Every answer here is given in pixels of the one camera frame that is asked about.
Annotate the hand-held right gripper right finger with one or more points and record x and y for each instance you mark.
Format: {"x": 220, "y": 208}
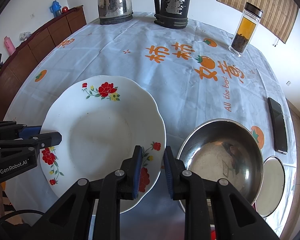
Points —
{"x": 168, "y": 172}

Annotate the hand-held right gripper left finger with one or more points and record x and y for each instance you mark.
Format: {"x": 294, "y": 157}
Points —
{"x": 138, "y": 170}

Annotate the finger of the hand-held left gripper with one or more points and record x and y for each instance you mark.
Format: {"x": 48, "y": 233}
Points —
{"x": 50, "y": 138}
{"x": 32, "y": 131}

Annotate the white plate with red flowers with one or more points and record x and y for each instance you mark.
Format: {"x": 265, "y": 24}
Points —
{"x": 97, "y": 135}

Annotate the stainless steel bowl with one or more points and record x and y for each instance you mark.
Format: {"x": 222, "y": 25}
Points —
{"x": 220, "y": 160}

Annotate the small white enamel bowl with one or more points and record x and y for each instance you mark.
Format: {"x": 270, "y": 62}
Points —
{"x": 273, "y": 187}

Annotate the brown wooden sideboard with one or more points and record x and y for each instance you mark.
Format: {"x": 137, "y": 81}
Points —
{"x": 40, "y": 47}

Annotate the pink thermos flask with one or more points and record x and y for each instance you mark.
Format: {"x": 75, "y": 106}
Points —
{"x": 9, "y": 45}

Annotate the light blue printed tablecloth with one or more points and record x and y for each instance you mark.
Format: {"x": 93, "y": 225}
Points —
{"x": 165, "y": 80}

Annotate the clear plastic bag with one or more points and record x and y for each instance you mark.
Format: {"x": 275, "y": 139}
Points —
{"x": 25, "y": 36}

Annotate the black smartphone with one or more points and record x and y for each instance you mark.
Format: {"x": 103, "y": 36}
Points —
{"x": 277, "y": 125}

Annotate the blue thermos flask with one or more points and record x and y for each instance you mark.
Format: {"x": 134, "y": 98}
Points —
{"x": 55, "y": 8}

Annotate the small red apple-shaped jar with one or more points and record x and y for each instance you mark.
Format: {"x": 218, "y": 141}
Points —
{"x": 65, "y": 9}

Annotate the stainless steel electric kettle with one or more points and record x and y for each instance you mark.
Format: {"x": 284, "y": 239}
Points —
{"x": 113, "y": 2}

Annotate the glass tea bottle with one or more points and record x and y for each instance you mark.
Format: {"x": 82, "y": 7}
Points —
{"x": 245, "y": 30}

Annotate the worn black thermos jug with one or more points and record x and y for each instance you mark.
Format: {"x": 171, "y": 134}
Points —
{"x": 173, "y": 5}

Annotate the bamboo window blind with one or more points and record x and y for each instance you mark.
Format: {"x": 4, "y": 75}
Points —
{"x": 272, "y": 5}

